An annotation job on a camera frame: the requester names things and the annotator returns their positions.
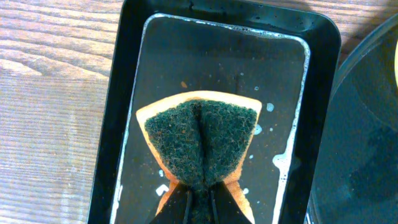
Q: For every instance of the black rectangular tray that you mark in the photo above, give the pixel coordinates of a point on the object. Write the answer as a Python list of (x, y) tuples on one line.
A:
[(285, 58)]

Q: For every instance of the yellow plate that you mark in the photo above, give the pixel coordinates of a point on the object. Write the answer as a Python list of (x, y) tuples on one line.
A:
[(396, 65)]

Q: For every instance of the orange green scrub sponge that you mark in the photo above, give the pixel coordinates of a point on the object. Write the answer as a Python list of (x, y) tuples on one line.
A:
[(199, 138)]

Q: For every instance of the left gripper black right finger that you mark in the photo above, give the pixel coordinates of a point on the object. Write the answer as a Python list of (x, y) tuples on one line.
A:
[(225, 204)]

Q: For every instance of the black round tray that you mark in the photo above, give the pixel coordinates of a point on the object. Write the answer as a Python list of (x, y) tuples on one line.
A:
[(355, 179)]

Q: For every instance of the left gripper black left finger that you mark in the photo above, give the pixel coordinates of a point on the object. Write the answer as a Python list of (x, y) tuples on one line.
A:
[(177, 208)]

